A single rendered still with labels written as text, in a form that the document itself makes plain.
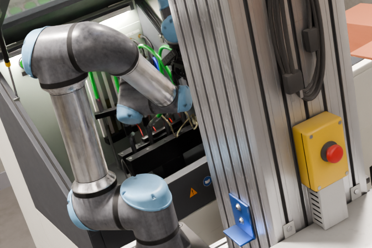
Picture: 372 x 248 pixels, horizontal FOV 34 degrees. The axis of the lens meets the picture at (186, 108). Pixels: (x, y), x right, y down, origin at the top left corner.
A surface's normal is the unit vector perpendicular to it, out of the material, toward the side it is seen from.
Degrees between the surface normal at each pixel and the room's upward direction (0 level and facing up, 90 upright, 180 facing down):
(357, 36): 90
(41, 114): 90
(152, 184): 7
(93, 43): 67
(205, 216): 90
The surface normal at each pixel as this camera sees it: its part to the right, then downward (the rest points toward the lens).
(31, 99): 0.57, 0.22
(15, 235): -0.22, -0.89
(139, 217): -0.28, 0.46
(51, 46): -0.35, -0.04
